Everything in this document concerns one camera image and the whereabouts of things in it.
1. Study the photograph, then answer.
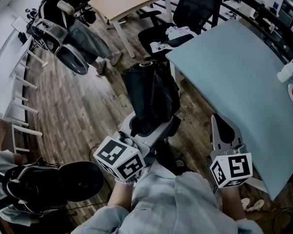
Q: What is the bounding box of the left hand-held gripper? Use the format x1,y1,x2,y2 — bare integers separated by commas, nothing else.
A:
92,112,182,182

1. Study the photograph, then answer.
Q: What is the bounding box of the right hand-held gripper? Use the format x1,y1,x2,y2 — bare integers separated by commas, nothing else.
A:
209,113,253,189

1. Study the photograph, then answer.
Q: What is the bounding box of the black umbrella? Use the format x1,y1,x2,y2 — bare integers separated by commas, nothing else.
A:
121,60,182,141

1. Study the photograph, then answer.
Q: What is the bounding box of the person's left forearm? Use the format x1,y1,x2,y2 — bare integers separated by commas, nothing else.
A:
107,179,134,212

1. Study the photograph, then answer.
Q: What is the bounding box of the person's right forearm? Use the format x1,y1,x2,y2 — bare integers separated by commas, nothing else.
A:
221,186,246,220

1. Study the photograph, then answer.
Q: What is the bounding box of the person's black trouser leg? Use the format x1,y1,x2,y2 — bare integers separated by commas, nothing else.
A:
156,140,195,177

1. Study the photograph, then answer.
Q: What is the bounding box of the light blue table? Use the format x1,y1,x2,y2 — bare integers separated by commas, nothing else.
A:
165,19,293,201

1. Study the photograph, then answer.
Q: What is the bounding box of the white slipper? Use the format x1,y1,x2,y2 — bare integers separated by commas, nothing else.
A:
241,197,251,212
250,198,266,212

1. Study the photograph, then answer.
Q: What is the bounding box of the person's light grey shirt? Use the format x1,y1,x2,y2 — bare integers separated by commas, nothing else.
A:
70,159,264,234

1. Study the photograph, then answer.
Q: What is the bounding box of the white printed card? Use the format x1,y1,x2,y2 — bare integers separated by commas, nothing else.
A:
150,41,174,53

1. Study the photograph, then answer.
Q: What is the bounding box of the white jug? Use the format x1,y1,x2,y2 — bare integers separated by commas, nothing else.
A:
277,59,293,83

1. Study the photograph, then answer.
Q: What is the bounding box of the white crumpled garment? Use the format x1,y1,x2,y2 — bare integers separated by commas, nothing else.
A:
166,25,193,38

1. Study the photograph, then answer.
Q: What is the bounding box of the black metal railing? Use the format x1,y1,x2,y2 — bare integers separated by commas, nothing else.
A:
158,0,293,65

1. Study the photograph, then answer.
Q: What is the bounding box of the light wooden table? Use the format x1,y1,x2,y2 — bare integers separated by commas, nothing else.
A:
87,0,174,58

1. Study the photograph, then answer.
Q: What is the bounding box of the black mesh office chair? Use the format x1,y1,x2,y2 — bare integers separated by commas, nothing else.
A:
138,0,223,58

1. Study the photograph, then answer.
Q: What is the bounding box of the white bead bracelet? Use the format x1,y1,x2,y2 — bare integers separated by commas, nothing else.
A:
114,178,135,186

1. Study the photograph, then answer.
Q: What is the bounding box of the white desk frame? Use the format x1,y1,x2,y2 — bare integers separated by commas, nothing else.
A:
3,35,48,153

